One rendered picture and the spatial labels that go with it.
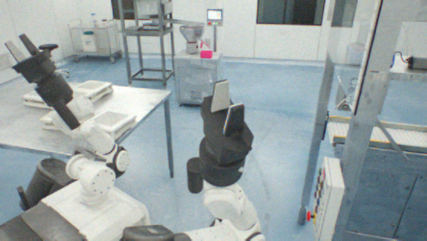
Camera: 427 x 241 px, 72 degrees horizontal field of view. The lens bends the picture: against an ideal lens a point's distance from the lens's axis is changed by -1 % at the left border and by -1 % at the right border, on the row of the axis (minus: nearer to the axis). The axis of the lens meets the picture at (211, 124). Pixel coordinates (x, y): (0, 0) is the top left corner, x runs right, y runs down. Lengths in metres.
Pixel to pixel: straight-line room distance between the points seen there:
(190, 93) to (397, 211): 3.09
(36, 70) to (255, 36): 6.18
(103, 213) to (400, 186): 1.77
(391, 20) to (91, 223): 0.91
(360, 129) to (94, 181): 0.79
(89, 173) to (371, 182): 1.72
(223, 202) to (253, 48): 6.45
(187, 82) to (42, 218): 3.70
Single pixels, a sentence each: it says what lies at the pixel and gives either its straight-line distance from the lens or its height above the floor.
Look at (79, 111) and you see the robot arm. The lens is 1.01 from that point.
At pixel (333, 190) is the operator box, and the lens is 1.03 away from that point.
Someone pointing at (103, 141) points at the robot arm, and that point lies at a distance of 1.11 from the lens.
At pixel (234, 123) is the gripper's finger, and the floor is 1.60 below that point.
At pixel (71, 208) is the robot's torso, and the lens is 0.82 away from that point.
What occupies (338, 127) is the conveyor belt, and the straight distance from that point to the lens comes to 2.02.
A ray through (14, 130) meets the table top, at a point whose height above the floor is 0.90.
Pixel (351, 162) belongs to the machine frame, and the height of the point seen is 1.23.
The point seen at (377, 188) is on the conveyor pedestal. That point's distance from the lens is 2.12.
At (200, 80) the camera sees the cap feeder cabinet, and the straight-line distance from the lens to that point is 4.29.
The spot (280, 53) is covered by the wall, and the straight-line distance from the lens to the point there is 6.99.
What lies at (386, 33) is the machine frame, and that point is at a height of 1.66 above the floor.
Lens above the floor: 1.80
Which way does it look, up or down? 27 degrees down
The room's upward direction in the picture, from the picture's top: straight up
